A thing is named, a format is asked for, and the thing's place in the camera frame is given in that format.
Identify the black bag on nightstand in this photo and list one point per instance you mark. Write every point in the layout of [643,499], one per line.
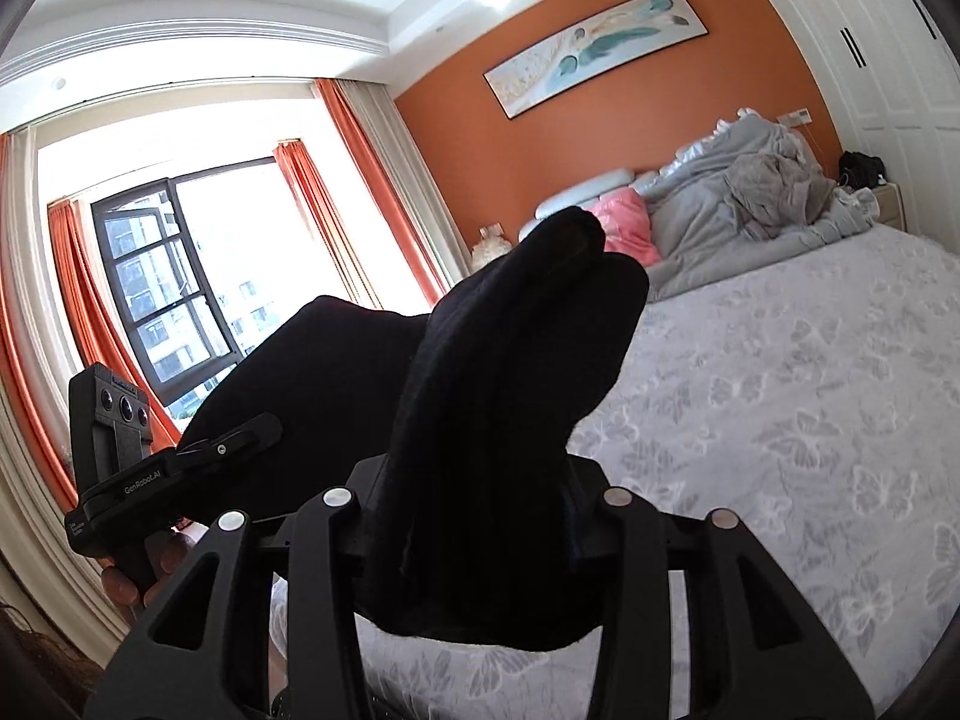
[860,170]

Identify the white shell table lamp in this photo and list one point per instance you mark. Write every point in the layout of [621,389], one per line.
[491,245]

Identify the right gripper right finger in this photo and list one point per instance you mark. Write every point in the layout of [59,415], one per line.
[589,528]

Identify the framed feather wall painting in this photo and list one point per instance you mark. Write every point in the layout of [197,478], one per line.
[592,47]

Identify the orange curtain right of window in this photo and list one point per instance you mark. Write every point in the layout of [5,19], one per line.
[313,197]

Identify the orange curtain of window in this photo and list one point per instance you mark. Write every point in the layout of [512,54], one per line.
[313,197]
[55,317]

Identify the pink blanket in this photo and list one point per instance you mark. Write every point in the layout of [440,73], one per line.
[626,224]

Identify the white bedside table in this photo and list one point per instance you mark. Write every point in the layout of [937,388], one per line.
[890,206]

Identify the black pants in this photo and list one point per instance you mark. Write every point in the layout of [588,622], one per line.
[475,538]

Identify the black framed window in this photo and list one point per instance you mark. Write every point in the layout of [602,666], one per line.
[202,268]

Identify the left hand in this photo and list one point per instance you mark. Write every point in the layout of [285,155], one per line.
[132,582]

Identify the white upholstered headboard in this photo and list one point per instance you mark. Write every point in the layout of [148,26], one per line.
[585,194]

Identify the grey crumpled duvet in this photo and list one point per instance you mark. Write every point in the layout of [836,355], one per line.
[749,195]

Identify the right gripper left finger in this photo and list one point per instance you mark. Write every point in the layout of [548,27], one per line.
[370,537]

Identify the grey butterfly bedspread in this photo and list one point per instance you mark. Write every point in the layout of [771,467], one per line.
[819,398]

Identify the orange curtain left of window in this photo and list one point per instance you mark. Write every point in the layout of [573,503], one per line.
[55,317]

